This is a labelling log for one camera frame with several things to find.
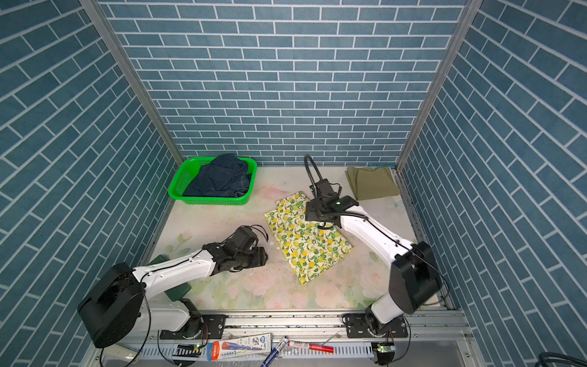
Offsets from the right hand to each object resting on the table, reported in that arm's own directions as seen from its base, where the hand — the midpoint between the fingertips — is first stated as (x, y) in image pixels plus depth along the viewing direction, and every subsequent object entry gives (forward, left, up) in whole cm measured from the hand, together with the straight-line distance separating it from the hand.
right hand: (315, 212), depth 86 cm
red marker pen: (-41, -6, -14) cm, 44 cm away
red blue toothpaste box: (-43, +21, -13) cm, 49 cm away
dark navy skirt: (+22, +44, -7) cm, 50 cm away
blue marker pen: (-43, +10, -14) cm, 46 cm away
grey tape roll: (-47, +55, -11) cm, 74 cm away
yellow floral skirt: (-8, +3, -14) cm, 16 cm away
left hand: (-16, +17, -12) cm, 26 cm away
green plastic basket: (+27, +64, -7) cm, 70 cm away
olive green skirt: (+31, -27, -15) cm, 43 cm away
